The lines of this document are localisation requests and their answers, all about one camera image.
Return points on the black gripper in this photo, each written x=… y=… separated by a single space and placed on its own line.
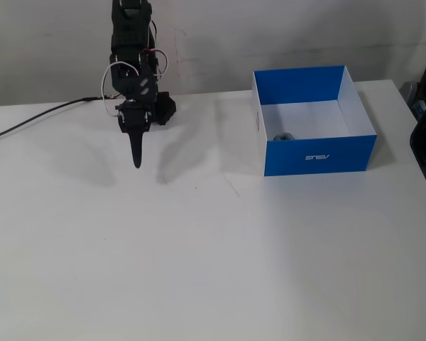
x=133 y=122

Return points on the gray cube block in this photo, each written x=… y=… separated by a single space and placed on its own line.
x=284 y=136

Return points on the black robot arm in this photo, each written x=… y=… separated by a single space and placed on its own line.
x=128 y=35

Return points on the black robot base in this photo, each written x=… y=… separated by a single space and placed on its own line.
x=167 y=108

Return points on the blue cardboard box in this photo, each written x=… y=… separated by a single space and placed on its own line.
x=317 y=156

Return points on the gray and blue device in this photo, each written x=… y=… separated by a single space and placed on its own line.
x=412 y=94

